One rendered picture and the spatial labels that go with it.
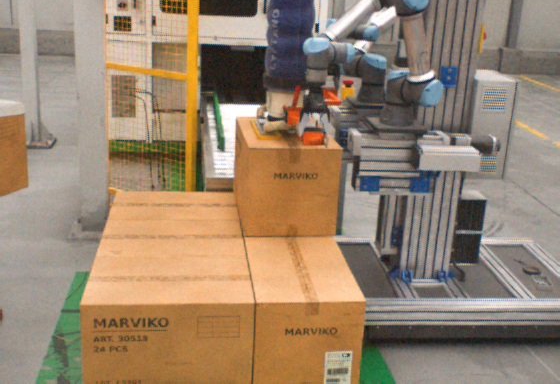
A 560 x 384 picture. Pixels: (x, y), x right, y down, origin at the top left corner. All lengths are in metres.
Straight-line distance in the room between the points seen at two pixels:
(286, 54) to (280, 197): 0.62
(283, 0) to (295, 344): 1.42
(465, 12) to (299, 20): 0.75
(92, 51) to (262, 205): 1.67
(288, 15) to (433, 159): 0.86
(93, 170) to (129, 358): 1.98
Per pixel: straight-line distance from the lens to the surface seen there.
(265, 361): 2.55
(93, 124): 4.23
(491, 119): 3.27
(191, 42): 4.16
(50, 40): 12.42
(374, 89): 3.45
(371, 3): 2.78
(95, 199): 4.36
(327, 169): 2.92
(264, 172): 2.87
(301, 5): 2.98
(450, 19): 3.18
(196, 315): 2.44
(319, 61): 2.48
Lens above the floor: 1.67
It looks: 17 degrees down
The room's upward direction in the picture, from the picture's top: 3 degrees clockwise
